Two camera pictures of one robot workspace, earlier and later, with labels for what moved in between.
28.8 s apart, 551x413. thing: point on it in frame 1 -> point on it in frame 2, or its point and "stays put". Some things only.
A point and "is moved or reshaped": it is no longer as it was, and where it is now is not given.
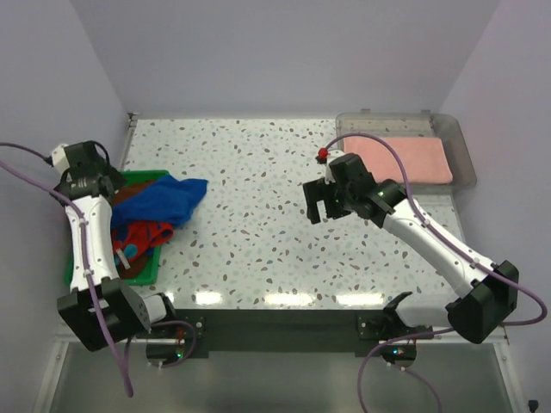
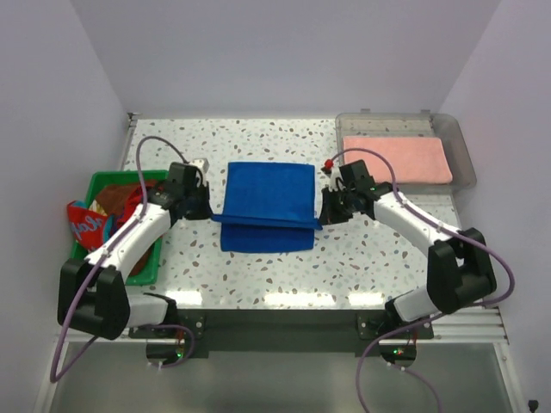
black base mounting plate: (289, 332) stays put
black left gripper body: (115, 177) -> (197, 206)
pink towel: (426, 158) stays put
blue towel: (167, 200) is moved or reshaped
